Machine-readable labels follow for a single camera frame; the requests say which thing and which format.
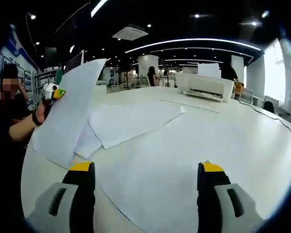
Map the table socket strip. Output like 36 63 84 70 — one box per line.
160 98 220 114

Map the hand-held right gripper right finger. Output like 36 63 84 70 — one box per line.
196 161 265 233

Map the black office chair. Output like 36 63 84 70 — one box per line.
263 100 275 114

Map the black power cable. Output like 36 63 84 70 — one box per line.
237 98 291 143

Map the white printer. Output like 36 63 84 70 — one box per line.
176 72 235 103

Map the gathered printing paper bundle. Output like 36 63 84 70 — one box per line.
30 58 107 168

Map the long curved ceiling light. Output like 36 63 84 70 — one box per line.
91 0 108 18

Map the white table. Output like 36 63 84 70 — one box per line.
20 86 291 233

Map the blue white wall poster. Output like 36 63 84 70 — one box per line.
0 31 40 98

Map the orange decoration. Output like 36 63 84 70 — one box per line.
233 81 244 96

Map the printer feed paper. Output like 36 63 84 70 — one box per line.
197 62 222 79

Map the white office chair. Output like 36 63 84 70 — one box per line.
138 77 149 91

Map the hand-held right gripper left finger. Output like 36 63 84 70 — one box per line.
29 161 97 233

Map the black wristband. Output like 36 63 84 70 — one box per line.
32 110 43 127

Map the ceiling light strip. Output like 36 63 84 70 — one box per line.
125 37 261 54

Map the person's left hand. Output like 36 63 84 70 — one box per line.
36 99 52 126

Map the ceiling air conditioner unit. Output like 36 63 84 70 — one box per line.
112 23 148 41

